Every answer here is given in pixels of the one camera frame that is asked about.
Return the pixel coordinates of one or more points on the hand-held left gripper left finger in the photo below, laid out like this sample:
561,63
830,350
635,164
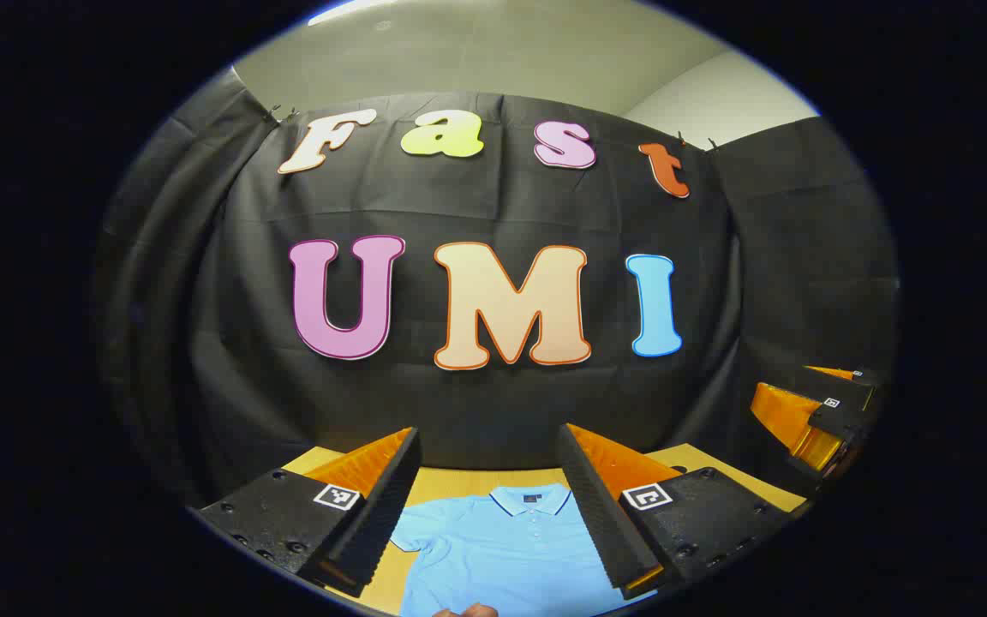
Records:
382,506

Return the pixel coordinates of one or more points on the light blue T-shirt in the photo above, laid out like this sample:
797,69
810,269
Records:
511,557

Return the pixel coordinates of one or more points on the black backdrop cloth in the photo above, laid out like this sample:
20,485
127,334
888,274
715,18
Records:
502,214

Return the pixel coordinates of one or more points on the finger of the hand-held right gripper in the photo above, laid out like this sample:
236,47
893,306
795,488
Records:
862,375
789,416

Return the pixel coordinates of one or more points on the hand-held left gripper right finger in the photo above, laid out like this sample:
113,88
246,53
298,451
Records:
596,506

